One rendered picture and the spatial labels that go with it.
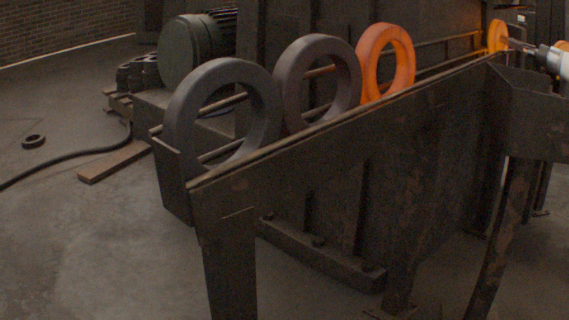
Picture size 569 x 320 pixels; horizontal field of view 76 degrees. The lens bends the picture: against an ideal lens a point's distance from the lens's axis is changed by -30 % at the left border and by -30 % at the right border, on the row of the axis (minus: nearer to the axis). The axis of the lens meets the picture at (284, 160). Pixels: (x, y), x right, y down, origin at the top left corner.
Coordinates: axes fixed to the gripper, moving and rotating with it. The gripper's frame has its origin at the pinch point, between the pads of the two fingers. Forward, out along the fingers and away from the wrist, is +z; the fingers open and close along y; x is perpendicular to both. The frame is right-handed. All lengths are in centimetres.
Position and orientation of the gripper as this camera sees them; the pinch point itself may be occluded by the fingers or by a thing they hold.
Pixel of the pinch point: (499, 37)
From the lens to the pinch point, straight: 156.0
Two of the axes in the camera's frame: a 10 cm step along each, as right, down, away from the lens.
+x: 0.8, -8.9, -4.5
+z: -6.8, -3.7, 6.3
